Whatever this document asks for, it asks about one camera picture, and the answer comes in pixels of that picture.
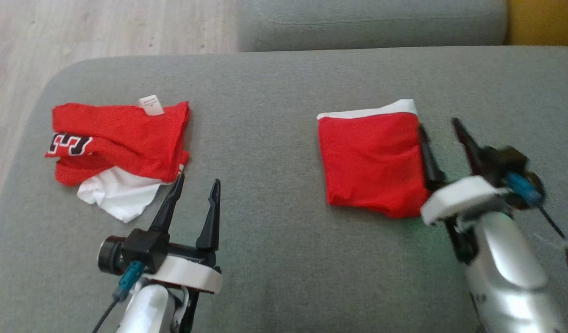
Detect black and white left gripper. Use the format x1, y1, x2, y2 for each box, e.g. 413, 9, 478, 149
142, 173, 223, 295

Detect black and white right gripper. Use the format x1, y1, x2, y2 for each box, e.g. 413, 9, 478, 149
417, 117, 515, 228

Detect red shorts with white band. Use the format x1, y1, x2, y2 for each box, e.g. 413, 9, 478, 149
316, 99, 433, 219

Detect red and white sports jersey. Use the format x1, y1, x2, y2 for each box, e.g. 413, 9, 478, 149
45, 95, 191, 223

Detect grey sofa seat cushion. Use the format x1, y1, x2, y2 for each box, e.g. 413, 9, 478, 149
238, 0, 508, 52

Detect yellow sofa backrest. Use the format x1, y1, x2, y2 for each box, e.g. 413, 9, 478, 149
505, 0, 568, 47

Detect right cable with blue connector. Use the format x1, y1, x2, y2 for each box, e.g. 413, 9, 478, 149
506, 172, 568, 296

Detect cable with blue connector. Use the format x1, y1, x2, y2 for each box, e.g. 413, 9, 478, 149
92, 260, 144, 333
506, 172, 568, 296

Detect left cable with blue connector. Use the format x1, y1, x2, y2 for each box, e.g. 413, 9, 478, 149
92, 260, 144, 333

